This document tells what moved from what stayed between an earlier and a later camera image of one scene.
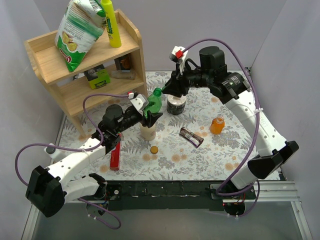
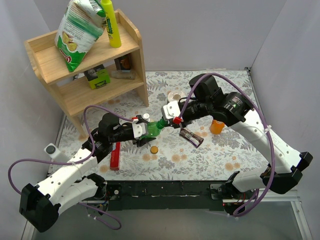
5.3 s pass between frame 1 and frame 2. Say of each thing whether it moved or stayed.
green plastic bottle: moved
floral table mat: stayed
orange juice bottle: stayed
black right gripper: moved
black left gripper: moved
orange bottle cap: stayed
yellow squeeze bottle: stayed
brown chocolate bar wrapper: stayed
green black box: stayed
